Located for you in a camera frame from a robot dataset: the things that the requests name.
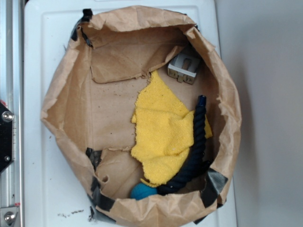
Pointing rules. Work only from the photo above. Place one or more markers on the black bracket plate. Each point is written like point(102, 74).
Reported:
point(6, 137)

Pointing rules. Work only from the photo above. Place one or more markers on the aluminium frame rail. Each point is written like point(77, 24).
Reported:
point(11, 94)

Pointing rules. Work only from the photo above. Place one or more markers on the white grey plastic block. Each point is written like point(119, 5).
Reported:
point(184, 68)

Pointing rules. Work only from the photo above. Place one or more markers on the yellow microfiber cloth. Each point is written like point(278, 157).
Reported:
point(164, 132)

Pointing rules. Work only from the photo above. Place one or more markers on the blue ball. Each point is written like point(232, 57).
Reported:
point(141, 191)

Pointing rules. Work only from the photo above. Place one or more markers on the brown paper bag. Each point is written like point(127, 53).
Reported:
point(91, 100)

